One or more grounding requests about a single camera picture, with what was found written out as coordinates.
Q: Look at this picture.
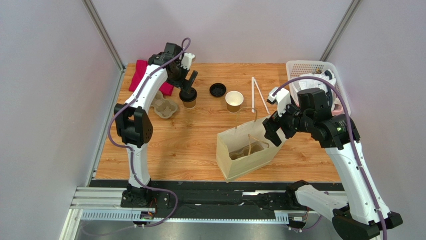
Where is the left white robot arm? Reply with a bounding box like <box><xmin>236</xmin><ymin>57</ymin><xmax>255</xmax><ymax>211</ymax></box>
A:
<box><xmin>112</xmin><ymin>43</ymin><xmax>198</xmax><ymax>206</ymax></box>

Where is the pink strap item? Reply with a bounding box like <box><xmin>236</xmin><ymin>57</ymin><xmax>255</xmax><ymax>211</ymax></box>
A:
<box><xmin>332</xmin><ymin>104</ymin><xmax>345</xmax><ymax>116</ymax></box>

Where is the white plastic basket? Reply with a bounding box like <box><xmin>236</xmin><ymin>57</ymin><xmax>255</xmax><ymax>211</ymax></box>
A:
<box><xmin>286</xmin><ymin>60</ymin><xmax>352</xmax><ymax>115</ymax></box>

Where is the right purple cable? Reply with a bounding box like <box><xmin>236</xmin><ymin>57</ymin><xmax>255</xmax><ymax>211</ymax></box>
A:
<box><xmin>272</xmin><ymin>76</ymin><xmax>389</xmax><ymax>240</ymax></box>

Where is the folded red cloth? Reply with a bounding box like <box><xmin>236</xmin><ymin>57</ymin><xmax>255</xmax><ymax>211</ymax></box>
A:
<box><xmin>128</xmin><ymin>60</ymin><xmax>174</xmax><ymax>97</ymax></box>

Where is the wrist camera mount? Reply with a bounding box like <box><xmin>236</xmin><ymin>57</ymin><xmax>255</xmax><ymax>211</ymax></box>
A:
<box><xmin>267</xmin><ymin>87</ymin><xmax>292</xmax><ymax>117</ymax></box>
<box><xmin>181</xmin><ymin>52</ymin><xmax>196</xmax><ymax>71</ymax></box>

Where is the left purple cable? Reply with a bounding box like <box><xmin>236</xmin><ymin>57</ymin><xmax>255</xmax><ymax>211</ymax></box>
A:
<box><xmin>107</xmin><ymin>37</ymin><xmax>192</xmax><ymax>231</ymax></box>

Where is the pulp cup carrier tray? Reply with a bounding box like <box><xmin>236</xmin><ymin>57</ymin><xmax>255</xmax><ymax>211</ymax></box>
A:
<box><xmin>229</xmin><ymin>142</ymin><xmax>265</xmax><ymax>161</ymax></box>
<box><xmin>150</xmin><ymin>91</ymin><xmax>179</xmax><ymax>120</ymax></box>

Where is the brown paper bag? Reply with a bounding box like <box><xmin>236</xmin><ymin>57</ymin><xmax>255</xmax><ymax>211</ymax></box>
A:
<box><xmin>216</xmin><ymin>110</ymin><xmax>286</xmax><ymax>183</ymax></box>

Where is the brown paper cup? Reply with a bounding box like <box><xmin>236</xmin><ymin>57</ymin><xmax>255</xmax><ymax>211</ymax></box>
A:
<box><xmin>225</xmin><ymin>91</ymin><xmax>245</xmax><ymax>114</ymax></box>
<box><xmin>183</xmin><ymin>99</ymin><xmax>197</xmax><ymax>109</ymax></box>

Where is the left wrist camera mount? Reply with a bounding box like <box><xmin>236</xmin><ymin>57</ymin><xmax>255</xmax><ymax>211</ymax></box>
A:
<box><xmin>181</xmin><ymin>52</ymin><xmax>196</xmax><ymax>71</ymax></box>

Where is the purple cable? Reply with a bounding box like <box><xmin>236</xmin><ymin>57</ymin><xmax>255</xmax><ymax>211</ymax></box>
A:
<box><xmin>272</xmin><ymin>76</ymin><xmax>389</xmax><ymax>240</ymax></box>
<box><xmin>107</xmin><ymin>37</ymin><xmax>192</xmax><ymax>231</ymax></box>

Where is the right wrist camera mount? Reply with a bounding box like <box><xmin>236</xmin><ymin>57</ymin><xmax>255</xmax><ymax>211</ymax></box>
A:
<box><xmin>267</xmin><ymin>87</ymin><xmax>292</xmax><ymax>117</ymax></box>

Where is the white crumpled garment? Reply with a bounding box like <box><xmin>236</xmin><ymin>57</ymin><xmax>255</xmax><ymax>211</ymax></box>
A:
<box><xmin>294</xmin><ymin>69</ymin><xmax>337</xmax><ymax>98</ymax></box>

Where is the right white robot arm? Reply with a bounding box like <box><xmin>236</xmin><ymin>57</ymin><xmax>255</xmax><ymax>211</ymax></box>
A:
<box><xmin>263</xmin><ymin>88</ymin><xmax>403</xmax><ymax>240</ymax></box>

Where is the black cup lid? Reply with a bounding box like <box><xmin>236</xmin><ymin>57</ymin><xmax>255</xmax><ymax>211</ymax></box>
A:
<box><xmin>179</xmin><ymin>88</ymin><xmax>198</xmax><ymax>103</ymax></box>
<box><xmin>209</xmin><ymin>83</ymin><xmax>227</xmax><ymax>98</ymax></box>

